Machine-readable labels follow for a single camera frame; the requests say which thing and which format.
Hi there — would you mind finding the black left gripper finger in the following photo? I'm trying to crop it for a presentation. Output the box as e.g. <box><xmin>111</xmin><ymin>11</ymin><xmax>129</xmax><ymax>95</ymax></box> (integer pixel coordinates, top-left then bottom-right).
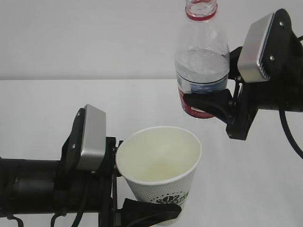
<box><xmin>118</xmin><ymin>199</ymin><xmax>182</xmax><ymax>227</ymax></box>

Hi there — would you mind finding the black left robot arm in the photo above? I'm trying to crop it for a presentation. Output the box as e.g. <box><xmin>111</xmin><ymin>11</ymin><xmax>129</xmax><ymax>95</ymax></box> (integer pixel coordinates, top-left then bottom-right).
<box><xmin>0</xmin><ymin>137</ymin><xmax>181</xmax><ymax>227</ymax></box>

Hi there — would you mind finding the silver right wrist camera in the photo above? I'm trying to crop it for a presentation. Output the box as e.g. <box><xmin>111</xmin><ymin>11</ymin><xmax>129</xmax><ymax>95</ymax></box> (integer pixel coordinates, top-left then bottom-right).
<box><xmin>237</xmin><ymin>13</ymin><xmax>274</xmax><ymax>83</ymax></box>

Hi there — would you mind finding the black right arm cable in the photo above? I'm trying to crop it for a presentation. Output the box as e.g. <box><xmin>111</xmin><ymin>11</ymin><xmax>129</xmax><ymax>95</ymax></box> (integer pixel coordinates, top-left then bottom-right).
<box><xmin>278</xmin><ymin>35</ymin><xmax>303</xmax><ymax>159</ymax></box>

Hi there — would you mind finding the clear plastic water bottle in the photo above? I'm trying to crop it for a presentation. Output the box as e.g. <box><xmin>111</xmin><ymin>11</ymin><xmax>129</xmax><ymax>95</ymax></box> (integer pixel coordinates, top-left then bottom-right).
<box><xmin>174</xmin><ymin>0</ymin><xmax>230</xmax><ymax>119</ymax></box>

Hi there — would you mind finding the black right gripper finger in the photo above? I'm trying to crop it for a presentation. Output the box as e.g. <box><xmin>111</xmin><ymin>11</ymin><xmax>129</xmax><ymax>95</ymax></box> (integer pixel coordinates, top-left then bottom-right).
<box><xmin>228</xmin><ymin>46</ymin><xmax>242</xmax><ymax>80</ymax></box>
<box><xmin>184</xmin><ymin>89</ymin><xmax>233</xmax><ymax>124</ymax></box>

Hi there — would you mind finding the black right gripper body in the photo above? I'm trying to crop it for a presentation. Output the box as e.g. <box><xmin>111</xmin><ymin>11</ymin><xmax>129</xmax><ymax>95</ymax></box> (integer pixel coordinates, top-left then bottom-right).
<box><xmin>226</xmin><ymin>76</ymin><xmax>258</xmax><ymax>140</ymax></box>

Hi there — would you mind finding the white paper cup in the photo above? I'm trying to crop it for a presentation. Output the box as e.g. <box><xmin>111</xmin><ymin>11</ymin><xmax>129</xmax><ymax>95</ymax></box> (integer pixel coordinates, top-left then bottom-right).
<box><xmin>116</xmin><ymin>126</ymin><xmax>203</xmax><ymax>208</ymax></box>

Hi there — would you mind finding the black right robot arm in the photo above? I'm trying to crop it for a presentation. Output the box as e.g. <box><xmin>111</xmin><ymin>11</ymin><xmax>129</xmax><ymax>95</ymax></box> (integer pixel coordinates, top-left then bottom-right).
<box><xmin>184</xmin><ymin>9</ymin><xmax>303</xmax><ymax>140</ymax></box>

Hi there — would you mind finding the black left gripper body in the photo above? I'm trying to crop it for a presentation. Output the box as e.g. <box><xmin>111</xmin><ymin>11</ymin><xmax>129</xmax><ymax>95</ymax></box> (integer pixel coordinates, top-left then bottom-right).
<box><xmin>53</xmin><ymin>136</ymin><xmax>125</xmax><ymax>227</ymax></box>

